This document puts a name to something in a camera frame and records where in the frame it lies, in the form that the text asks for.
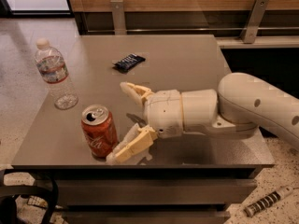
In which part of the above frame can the grey drawer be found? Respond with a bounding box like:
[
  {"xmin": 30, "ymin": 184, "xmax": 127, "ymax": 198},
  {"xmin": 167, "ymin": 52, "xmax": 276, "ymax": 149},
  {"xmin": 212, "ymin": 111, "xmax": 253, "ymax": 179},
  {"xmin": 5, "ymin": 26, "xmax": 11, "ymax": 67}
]
[
  {"xmin": 56, "ymin": 179, "xmax": 257, "ymax": 206},
  {"xmin": 63, "ymin": 211, "xmax": 230, "ymax": 224}
]

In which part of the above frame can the black chair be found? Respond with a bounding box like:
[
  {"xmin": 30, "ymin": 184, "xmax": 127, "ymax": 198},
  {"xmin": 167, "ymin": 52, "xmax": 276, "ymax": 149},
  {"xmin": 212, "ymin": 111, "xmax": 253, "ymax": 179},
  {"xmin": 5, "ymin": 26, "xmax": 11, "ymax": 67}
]
[{"xmin": 0, "ymin": 169, "xmax": 60, "ymax": 224}]

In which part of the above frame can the metal bracket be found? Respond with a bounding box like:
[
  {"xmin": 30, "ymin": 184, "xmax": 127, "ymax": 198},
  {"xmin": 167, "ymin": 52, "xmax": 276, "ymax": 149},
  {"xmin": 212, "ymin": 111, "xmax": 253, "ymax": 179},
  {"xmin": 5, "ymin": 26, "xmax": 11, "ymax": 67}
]
[
  {"xmin": 110, "ymin": 0, "xmax": 127, "ymax": 35},
  {"xmin": 240, "ymin": 0, "xmax": 270, "ymax": 44}
]

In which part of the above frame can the clear plastic water bottle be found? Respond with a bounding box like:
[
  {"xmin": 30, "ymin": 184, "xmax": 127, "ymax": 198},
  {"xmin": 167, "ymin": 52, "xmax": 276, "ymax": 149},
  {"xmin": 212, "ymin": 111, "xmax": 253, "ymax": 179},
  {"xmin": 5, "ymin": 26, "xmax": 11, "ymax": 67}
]
[{"xmin": 35, "ymin": 38, "xmax": 78, "ymax": 110}]

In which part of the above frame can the right metal bracket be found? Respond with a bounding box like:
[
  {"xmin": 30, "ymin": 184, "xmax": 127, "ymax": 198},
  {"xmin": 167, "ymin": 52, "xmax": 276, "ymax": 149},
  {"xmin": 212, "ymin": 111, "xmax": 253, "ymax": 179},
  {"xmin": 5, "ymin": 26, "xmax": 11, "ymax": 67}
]
[{"xmin": 240, "ymin": 0, "xmax": 270, "ymax": 44}]

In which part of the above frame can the red coke can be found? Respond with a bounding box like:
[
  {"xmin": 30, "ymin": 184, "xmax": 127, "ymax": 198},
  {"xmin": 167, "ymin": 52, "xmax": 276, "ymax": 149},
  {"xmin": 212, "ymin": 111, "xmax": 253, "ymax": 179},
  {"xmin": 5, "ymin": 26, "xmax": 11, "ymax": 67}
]
[{"xmin": 81, "ymin": 105, "xmax": 118, "ymax": 158}]

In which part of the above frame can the left metal bracket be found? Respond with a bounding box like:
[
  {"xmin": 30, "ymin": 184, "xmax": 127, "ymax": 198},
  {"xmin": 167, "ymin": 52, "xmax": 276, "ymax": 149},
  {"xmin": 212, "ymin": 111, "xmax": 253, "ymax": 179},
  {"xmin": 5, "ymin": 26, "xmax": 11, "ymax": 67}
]
[{"xmin": 110, "ymin": 0, "xmax": 127, "ymax": 35}]

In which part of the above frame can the upper grey drawer front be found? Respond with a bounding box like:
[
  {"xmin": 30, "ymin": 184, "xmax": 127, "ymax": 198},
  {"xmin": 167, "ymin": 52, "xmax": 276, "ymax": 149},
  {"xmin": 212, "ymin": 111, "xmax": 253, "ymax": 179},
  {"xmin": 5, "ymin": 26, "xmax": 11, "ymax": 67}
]
[{"xmin": 56, "ymin": 179, "xmax": 257, "ymax": 206}]

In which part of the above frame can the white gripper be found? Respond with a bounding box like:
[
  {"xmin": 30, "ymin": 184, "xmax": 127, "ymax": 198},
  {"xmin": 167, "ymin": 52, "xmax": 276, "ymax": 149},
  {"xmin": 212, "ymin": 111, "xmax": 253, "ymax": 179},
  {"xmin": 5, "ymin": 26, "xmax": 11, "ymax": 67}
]
[{"xmin": 106, "ymin": 82, "xmax": 183, "ymax": 165}]

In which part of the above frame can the lower grey drawer front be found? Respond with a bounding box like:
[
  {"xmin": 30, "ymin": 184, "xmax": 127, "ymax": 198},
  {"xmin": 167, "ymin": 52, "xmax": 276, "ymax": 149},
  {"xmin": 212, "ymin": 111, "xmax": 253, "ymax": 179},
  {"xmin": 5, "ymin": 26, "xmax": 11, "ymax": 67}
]
[{"xmin": 63, "ymin": 211, "xmax": 230, "ymax": 224}]

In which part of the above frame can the metal rail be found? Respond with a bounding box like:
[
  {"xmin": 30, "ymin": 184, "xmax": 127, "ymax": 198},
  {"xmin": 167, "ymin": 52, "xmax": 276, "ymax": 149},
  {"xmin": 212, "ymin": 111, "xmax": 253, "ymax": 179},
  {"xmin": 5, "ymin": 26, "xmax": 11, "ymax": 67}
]
[{"xmin": 86, "ymin": 26, "xmax": 299, "ymax": 33}]

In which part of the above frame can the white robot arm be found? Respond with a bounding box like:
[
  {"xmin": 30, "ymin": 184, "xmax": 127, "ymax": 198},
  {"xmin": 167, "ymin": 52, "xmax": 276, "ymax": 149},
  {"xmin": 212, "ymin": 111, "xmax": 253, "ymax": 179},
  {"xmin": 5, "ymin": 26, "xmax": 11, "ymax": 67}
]
[{"xmin": 107, "ymin": 73, "xmax": 299, "ymax": 165}]

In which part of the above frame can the blue rxbar blueberry bar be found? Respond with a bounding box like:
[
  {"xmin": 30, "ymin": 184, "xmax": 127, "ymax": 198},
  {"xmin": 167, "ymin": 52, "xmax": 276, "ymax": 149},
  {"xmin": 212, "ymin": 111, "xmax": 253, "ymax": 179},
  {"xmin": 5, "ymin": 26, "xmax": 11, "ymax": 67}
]
[{"xmin": 114, "ymin": 53, "xmax": 146, "ymax": 73}]

